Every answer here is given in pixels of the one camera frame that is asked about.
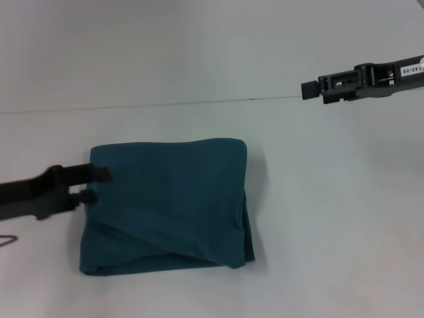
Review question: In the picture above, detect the teal blue FREE! t-shirt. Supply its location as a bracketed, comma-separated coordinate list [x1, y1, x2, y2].
[78, 138, 257, 277]

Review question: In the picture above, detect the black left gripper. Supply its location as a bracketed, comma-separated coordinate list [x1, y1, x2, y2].
[0, 164, 113, 222]

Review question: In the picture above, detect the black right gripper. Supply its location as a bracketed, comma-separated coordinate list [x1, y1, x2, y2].
[300, 54, 424, 106]

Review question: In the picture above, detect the left gripper cable with plug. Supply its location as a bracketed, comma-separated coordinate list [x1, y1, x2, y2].
[0, 234, 19, 249]

